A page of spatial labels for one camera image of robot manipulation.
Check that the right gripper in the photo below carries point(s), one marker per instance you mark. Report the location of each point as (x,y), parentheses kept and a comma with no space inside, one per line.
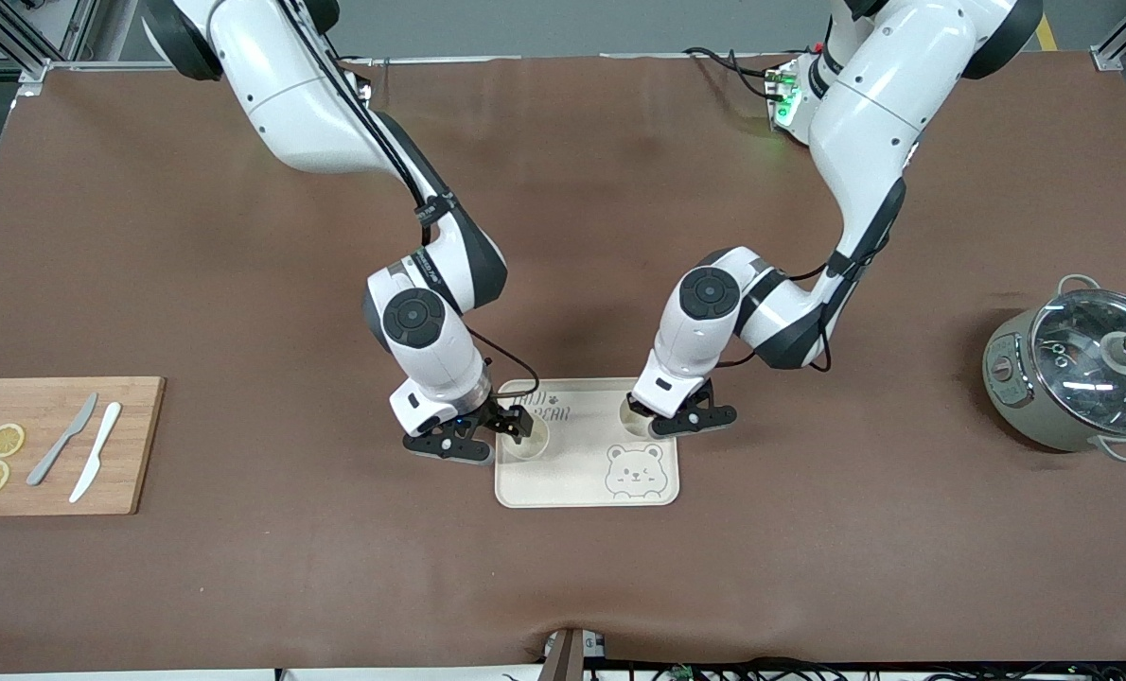
(503,417)

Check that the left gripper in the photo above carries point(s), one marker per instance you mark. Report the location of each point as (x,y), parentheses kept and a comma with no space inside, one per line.
(637,406)

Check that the white paper cup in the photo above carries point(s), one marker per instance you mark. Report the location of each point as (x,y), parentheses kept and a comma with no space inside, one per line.
(528,448)
(639,421)

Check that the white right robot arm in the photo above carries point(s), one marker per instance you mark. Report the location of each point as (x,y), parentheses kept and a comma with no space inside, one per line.
(289,85)

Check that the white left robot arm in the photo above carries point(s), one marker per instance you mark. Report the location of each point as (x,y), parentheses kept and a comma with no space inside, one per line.
(875,104)

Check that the cream bear print tray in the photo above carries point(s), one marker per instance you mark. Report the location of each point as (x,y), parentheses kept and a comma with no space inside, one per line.
(582,473)

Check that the metal table edge clamp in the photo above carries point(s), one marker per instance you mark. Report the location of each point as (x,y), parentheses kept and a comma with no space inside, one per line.
(568,653)

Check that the grey electric cooking pot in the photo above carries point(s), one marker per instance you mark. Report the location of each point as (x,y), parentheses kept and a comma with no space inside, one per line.
(1012,378)

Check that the wooden cutting board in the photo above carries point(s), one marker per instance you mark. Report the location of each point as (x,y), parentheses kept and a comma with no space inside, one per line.
(137,445)

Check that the white plastic knife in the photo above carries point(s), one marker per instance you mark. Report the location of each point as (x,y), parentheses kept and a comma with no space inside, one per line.
(96,454)

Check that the glass pot lid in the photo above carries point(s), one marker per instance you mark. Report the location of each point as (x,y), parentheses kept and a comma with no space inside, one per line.
(1083,364)

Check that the grey plastic knife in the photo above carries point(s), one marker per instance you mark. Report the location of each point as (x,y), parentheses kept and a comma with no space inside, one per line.
(60,443)

